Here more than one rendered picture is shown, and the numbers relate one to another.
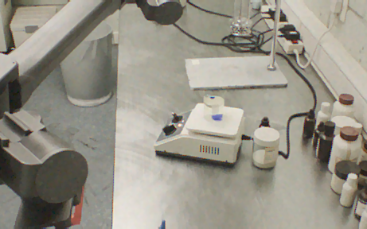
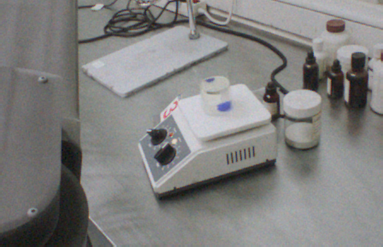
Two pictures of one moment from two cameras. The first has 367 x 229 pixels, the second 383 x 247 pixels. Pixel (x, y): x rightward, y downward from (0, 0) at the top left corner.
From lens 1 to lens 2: 57 cm
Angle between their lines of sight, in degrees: 23
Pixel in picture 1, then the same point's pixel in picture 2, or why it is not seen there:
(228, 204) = (326, 215)
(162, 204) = not seen: outside the picture
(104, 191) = not seen: outside the picture
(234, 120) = (248, 100)
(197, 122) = (207, 124)
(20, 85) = (79, 157)
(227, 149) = (266, 143)
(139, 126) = (99, 172)
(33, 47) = (15, 40)
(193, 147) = (217, 162)
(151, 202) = not seen: outside the picture
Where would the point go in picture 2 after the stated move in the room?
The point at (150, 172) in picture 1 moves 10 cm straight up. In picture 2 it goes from (179, 230) to (167, 175)
